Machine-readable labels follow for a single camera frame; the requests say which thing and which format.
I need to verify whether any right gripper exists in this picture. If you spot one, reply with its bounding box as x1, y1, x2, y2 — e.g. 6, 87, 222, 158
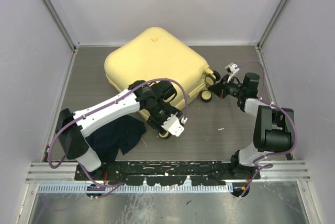
209, 74, 245, 99

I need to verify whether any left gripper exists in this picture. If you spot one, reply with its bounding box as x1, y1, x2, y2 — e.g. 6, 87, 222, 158
146, 99, 181, 135

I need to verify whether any yellow hard-shell suitcase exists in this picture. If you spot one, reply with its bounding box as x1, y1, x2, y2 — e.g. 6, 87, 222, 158
104, 26, 221, 139

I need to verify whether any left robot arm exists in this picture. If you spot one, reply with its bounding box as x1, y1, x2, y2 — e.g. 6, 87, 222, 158
53, 78, 186, 180

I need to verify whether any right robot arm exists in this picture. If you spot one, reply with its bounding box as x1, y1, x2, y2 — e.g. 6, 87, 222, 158
208, 72, 295, 179

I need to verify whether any dark navy garment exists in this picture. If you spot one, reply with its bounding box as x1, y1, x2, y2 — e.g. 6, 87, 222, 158
86, 115, 146, 163

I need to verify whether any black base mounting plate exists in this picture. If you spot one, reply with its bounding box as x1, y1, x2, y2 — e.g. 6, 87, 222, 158
89, 161, 256, 186

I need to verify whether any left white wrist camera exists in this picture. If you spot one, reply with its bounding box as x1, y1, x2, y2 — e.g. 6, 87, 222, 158
161, 114, 188, 137

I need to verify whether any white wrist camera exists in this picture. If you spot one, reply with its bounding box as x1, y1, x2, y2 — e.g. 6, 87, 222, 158
225, 62, 240, 83
161, 114, 188, 137

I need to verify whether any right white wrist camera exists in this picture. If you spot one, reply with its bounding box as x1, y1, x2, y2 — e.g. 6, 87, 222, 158
225, 62, 240, 83

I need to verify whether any aluminium frame rail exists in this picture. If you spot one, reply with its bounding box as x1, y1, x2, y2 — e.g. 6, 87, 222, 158
26, 160, 310, 184

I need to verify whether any white slotted cable duct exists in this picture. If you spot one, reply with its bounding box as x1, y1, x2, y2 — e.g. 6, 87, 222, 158
37, 183, 233, 194

